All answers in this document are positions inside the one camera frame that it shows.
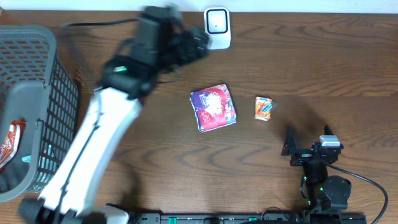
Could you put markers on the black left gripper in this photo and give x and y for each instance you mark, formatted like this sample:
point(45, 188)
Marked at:
point(189, 45)

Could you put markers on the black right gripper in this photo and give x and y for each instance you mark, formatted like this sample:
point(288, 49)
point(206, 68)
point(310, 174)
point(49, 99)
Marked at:
point(305, 154)

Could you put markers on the small orange snack packet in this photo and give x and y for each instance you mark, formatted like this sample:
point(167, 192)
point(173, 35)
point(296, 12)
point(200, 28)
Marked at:
point(263, 108)

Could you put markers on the orange red chocolate bar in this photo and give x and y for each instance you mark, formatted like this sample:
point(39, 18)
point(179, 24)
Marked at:
point(10, 146)

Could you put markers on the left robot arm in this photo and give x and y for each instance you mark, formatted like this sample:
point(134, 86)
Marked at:
point(158, 47)

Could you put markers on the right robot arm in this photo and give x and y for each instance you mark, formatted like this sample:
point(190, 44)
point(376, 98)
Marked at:
point(326, 194)

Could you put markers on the white barcode scanner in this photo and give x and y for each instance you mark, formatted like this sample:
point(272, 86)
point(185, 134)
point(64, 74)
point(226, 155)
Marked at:
point(218, 27)

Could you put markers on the purple red snack packet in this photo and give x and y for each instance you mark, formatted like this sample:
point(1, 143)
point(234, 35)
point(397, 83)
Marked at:
point(213, 107)

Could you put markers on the grey plastic basket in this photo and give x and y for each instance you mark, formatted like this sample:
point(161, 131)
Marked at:
point(36, 89)

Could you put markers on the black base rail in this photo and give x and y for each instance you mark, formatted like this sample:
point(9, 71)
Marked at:
point(269, 217)

